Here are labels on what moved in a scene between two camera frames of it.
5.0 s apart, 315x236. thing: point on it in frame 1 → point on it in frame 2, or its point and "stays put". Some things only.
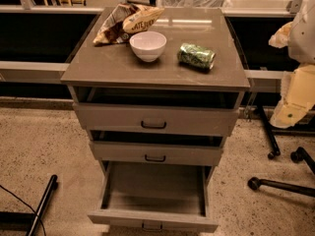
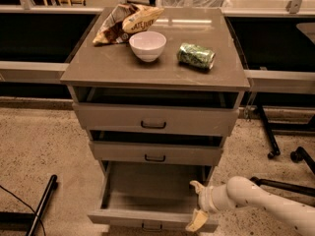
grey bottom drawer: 158,197 stays put
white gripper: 304,38 → 205,199
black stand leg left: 43,203 stays put
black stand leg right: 276,151 stays put
